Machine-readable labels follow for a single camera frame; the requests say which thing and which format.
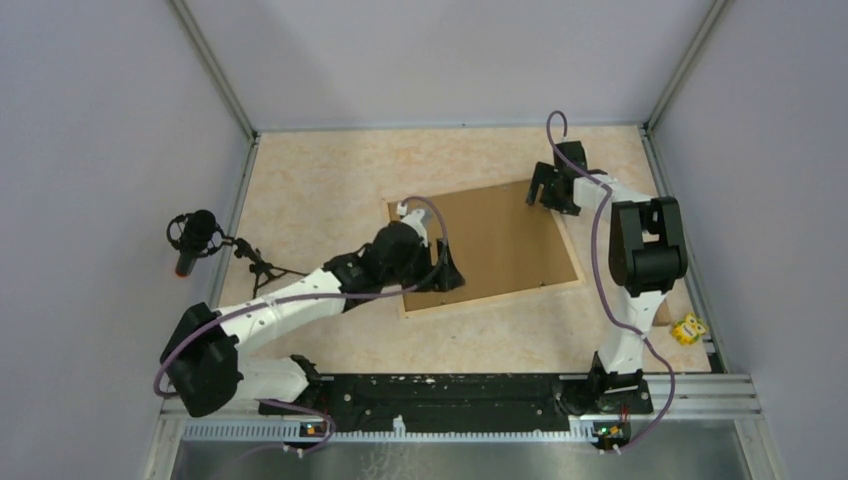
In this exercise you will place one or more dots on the small wooden block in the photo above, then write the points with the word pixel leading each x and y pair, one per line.
pixel 663 316

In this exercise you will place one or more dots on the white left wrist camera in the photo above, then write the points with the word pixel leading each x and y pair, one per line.
pixel 417 219

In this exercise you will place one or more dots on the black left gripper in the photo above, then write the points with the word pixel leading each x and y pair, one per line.
pixel 445 275

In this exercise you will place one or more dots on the light wooden picture frame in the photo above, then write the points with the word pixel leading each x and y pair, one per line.
pixel 490 301

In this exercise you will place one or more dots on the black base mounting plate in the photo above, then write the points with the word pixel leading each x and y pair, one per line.
pixel 462 403

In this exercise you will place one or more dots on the brown cardboard backing board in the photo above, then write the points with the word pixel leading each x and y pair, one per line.
pixel 497 245

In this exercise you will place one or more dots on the small yellow object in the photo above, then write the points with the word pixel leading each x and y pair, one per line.
pixel 689 330

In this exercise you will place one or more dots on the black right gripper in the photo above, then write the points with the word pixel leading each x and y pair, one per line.
pixel 544 174

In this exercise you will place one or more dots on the black microphone on stand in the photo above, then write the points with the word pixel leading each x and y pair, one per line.
pixel 197 235

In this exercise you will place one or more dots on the aluminium front rail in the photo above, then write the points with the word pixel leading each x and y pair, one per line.
pixel 703 427

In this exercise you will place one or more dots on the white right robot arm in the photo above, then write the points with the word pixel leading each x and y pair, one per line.
pixel 646 256

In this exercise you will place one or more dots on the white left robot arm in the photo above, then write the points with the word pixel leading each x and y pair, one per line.
pixel 200 364

